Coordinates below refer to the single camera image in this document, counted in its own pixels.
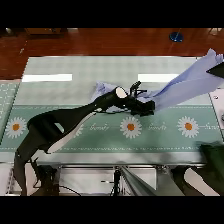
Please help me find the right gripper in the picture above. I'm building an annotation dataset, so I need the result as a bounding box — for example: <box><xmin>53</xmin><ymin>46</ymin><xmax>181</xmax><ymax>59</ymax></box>
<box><xmin>205</xmin><ymin>61</ymin><xmax>224</xmax><ymax>81</ymax></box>

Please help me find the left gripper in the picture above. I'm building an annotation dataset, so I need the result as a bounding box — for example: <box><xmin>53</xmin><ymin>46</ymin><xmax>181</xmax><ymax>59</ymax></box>
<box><xmin>130</xmin><ymin>99</ymin><xmax>156</xmax><ymax>117</ymax></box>

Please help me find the light blue shirt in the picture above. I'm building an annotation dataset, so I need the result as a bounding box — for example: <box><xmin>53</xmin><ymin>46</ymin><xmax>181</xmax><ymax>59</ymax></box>
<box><xmin>89</xmin><ymin>48</ymin><xmax>224</xmax><ymax>113</ymax></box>

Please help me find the blue round disc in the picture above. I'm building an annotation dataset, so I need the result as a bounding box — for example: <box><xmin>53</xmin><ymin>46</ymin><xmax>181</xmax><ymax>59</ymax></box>
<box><xmin>168</xmin><ymin>31</ymin><xmax>185</xmax><ymax>43</ymax></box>

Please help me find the dark green garment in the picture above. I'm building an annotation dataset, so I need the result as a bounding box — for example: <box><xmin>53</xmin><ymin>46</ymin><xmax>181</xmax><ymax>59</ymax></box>
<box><xmin>199</xmin><ymin>141</ymin><xmax>224</xmax><ymax>185</ymax></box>

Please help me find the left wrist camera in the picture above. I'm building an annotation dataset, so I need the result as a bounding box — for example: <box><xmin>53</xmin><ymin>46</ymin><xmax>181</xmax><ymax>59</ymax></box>
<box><xmin>128</xmin><ymin>80</ymin><xmax>148</xmax><ymax>100</ymax></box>

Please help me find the silver frame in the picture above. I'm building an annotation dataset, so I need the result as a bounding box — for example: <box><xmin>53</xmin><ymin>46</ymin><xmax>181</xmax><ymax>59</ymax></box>
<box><xmin>6</xmin><ymin>162</ymin><xmax>210</xmax><ymax>197</ymax></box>

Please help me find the black cable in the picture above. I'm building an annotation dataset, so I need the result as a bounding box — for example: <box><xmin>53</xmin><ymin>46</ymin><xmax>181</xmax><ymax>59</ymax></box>
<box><xmin>57</xmin><ymin>184</ymin><xmax>84</xmax><ymax>197</ymax></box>

